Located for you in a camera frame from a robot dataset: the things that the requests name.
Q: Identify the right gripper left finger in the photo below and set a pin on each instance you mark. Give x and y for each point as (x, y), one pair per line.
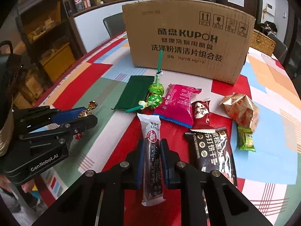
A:
(128, 173)

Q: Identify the small green snack packet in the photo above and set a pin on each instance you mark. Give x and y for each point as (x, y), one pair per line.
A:
(245, 139)

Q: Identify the long white brown snack bar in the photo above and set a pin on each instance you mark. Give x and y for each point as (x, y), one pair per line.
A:
(152, 178)

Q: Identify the white lower cabinets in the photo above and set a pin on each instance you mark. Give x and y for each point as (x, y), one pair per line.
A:
(91, 27)

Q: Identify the dark green snack packet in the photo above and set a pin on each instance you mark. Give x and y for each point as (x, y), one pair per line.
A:
(136, 90)

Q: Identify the pink snack packet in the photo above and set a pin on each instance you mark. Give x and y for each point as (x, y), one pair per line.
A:
(176, 106)

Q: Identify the gold red candy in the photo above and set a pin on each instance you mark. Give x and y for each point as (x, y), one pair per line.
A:
(86, 112)

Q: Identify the dark chair left side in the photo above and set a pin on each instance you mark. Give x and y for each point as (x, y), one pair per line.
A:
(114, 24)

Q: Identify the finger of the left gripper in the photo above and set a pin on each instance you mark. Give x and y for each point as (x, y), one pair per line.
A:
(66, 116)
(76, 126)

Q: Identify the green lollipop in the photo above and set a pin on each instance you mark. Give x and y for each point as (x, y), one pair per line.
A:
(153, 101)
(156, 87)

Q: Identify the water bottle red label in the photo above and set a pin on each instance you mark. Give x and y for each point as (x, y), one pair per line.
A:
(79, 5)

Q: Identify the brown cardboard box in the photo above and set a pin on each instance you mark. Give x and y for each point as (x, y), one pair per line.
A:
(189, 36)

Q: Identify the colourful patchwork tablecloth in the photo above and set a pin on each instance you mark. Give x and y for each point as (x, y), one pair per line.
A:
(269, 177)

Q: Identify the wooden shelf unit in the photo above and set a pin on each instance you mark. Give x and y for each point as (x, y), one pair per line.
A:
(46, 32)

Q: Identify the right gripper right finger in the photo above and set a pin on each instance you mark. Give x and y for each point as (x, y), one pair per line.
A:
(178, 174)

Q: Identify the black soda cracker packet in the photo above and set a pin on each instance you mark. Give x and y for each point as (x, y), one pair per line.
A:
(212, 151)

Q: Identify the gold fortune biscuits bag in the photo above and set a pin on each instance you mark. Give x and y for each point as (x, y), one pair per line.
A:
(240, 108)

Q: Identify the woven wicker box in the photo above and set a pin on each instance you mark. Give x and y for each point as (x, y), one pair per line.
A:
(262, 43)

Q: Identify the small red snack packet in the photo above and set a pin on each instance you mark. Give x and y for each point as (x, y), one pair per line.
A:
(201, 115)

